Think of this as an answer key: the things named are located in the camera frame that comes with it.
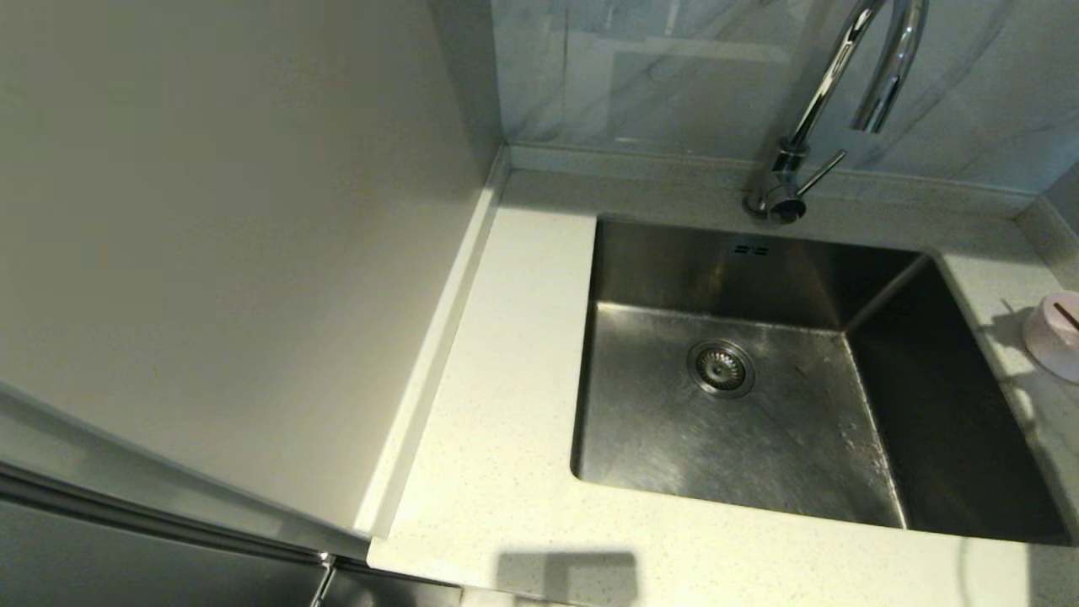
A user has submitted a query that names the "silver cabinet rail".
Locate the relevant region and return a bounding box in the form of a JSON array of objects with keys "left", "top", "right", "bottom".
[{"left": 0, "top": 459, "right": 372, "bottom": 567}]

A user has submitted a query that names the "tall cabinet unit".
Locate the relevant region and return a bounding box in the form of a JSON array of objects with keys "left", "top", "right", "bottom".
[{"left": 0, "top": 0, "right": 507, "bottom": 607}]

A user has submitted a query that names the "chrome faucet lever rod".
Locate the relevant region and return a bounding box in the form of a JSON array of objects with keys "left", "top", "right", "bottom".
[{"left": 797, "top": 150, "right": 848, "bottom": 196}]

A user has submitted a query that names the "under-counter cabinet front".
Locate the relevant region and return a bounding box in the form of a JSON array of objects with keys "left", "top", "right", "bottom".
[{"left": 325, "top": 563, "right": 463, "bottom": 607}]

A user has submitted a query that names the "pink plastic bowl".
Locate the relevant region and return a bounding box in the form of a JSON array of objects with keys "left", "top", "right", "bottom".
[{"left": 1023, "top": 291, "right": 1079, "bottom": 384}]

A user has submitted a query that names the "chrome gooseneck faucet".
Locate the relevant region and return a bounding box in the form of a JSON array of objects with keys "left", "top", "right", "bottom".
[{"left": 742, "top": 0, "right": 930, "bottom": 225}]

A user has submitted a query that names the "metal cabinet handle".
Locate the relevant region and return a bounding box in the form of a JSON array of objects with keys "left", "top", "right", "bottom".
[{"left": 308, "top": 552, "right": 338, "bottom": 607}]

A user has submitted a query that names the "stainless steel sink basin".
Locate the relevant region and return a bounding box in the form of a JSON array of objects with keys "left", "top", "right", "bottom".
[{"left": 571, "top": 215, "right": 1076, "bottom": 545}]

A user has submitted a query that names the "round metal drain strainer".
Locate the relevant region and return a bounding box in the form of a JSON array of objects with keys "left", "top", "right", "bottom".
[{"left": 687, "top": 339, "right": 757, "bottom": 399}]

